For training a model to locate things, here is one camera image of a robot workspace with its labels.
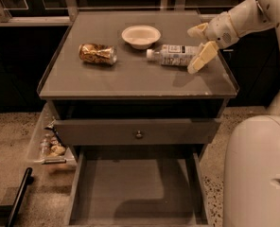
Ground metal railing frame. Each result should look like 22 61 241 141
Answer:
0 0 261 27

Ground crushed gold can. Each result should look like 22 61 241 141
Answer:
79 44 117 65

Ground snack items in bin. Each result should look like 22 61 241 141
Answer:
39 122 66 157

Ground black bar on floor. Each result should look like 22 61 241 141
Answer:
5 167 34 227

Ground round metal drawer knob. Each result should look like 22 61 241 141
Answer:
135 131 144 139

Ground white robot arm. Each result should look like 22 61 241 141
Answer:
187 0 280 227

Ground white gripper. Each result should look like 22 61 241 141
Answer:
187 0 267 74

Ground grey open middle drawer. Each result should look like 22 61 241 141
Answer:
64 148 213 227

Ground clear plastic water bottle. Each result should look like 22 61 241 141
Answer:
147 44 198 66

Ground grey top drawer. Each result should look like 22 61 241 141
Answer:
55 118 220 146

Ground white paper bowl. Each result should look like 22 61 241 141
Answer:
121 26 161 50

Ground grey drawer cabinet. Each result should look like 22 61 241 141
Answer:
36 9 240 163

